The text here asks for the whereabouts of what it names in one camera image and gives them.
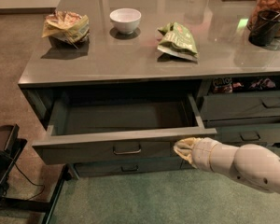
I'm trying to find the grey right middle drawer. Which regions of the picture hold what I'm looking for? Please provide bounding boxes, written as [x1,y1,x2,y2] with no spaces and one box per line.
[215,123,280,147]

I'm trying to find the yellow crumpled snack bag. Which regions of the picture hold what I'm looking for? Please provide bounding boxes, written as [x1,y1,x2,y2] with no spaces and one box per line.
[42,11,90,45]

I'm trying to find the grey left bottom drawer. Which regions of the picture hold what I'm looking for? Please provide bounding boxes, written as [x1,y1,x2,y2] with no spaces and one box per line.
[75,157,182,177]

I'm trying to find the green crumpled snack bag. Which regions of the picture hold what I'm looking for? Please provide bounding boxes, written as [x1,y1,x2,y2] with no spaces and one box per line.
[157,21,198,62]

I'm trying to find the black metal stand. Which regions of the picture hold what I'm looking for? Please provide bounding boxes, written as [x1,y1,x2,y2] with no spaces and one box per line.
[0,124,70,224]

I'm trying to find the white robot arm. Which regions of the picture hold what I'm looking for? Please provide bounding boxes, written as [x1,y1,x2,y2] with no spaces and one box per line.
[174,137,280,194]

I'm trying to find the black cup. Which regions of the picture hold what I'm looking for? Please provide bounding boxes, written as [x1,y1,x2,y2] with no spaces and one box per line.
[248,10,280,47]

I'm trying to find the grey right upper drawer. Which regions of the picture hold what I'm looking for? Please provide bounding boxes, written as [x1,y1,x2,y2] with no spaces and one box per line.
[200,91,280,121]

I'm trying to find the grey cabinet with glossy top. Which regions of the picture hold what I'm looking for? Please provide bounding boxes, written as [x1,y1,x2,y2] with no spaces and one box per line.
[18,0,280,178]

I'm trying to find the grey top drawer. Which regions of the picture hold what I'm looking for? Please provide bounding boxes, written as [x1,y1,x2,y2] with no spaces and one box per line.
[33,94,217,164]

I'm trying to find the white ceramic bowl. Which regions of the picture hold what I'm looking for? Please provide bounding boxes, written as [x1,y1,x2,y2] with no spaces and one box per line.
[109,8,142,35]

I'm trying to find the snack packets in drawer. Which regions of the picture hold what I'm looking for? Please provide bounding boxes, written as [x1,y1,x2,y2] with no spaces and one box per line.
[210,76,280,94]

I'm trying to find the black cable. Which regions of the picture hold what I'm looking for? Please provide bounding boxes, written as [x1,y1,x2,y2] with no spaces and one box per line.
[12,161,46,203]

